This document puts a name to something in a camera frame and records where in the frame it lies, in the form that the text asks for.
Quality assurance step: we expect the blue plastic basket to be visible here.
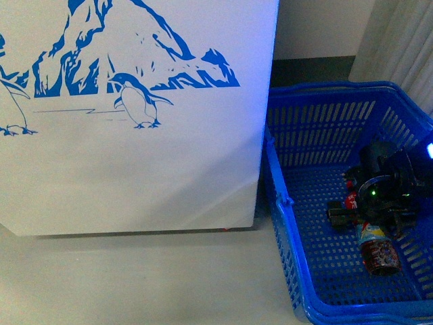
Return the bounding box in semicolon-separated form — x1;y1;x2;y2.
263;81;432;324

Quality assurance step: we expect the white chest freezer with penguins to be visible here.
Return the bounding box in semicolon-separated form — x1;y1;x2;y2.
1;1;279;236

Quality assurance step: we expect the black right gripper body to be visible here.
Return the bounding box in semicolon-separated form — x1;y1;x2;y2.
327;138;428;234

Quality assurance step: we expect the grey curtain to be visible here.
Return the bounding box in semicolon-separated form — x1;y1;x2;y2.
348;1;432;116

